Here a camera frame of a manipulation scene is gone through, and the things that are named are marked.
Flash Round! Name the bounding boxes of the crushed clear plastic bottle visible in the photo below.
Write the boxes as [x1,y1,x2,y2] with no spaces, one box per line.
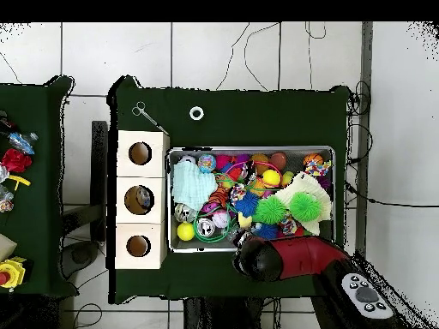
[135,187,154,211]

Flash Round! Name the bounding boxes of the wooden box with three holes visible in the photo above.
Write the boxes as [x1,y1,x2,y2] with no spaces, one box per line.
[115,129,171,270]

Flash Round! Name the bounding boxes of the tiger striped plush toy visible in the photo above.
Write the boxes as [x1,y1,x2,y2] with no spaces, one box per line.
[207,186,230,207]

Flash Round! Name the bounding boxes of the globe print ball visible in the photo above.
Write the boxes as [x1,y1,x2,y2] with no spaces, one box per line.
[197,153,218,174]

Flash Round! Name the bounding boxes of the light blue muslin cloth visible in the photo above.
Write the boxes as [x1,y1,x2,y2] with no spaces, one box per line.
[171,160,220,211]

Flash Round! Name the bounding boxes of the blue spiky ball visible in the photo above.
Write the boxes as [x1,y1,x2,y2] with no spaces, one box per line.
[234,190,260,218]

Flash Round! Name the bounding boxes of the yellow smiley ball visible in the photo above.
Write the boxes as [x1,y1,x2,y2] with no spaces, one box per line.
[262,169,282,188]

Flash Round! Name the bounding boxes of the clear bottle blue label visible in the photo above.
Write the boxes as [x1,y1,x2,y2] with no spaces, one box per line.
[232,227,253,245]

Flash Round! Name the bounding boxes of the small green spiky toy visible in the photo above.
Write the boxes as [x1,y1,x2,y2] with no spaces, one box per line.
[253,194,288,225]

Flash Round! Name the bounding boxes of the dark green tablecloth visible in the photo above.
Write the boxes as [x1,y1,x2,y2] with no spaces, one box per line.
[0,75,78,298]
[107,75,351,305]

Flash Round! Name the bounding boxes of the large green spiky toy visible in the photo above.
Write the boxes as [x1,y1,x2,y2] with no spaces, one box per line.
[288,191,323,223]

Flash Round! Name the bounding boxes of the cream knitted cloth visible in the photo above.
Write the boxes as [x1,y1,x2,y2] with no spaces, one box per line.
[274,171,333,237]

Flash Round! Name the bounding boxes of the orange basketball toy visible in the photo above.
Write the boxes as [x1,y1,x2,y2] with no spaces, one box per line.
[303,153,324,167]

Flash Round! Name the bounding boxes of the silver scissors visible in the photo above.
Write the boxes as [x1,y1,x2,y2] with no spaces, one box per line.
[131,101,170,135]

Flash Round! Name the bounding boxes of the colourful spotted cloth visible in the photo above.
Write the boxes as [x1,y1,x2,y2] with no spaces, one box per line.
[304,159,333,178]

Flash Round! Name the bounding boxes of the black upright panel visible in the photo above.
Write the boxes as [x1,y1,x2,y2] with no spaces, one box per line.
[90,120,109,241]

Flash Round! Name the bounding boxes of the yellow plastic piece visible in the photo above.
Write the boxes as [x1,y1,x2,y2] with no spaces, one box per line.
[8,174,32,192]

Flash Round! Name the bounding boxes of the blue and clear packet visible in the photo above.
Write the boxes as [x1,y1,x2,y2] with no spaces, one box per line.
[8,131,39,155]

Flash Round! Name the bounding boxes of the red crumpled item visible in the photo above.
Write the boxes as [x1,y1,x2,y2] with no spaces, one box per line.
[1,147,33,173]

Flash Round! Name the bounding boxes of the clear plastic packet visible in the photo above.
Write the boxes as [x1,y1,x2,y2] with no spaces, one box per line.
[0,184,15,213]

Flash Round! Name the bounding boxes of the beige box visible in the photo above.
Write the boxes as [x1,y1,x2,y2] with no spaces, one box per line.
[0,233,17,262]

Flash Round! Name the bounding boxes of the yellow emergency stop button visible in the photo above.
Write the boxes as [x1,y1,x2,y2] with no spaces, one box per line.
[0,256,27,291]

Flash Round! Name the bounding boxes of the wire mesh bin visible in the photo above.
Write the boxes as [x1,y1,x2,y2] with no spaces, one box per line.
[166,146,336,254]

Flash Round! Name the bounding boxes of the thin black cable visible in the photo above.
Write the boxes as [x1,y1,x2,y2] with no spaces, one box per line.
[243,21,281,92]
[215,21,251,91]
[345,183,439,209]

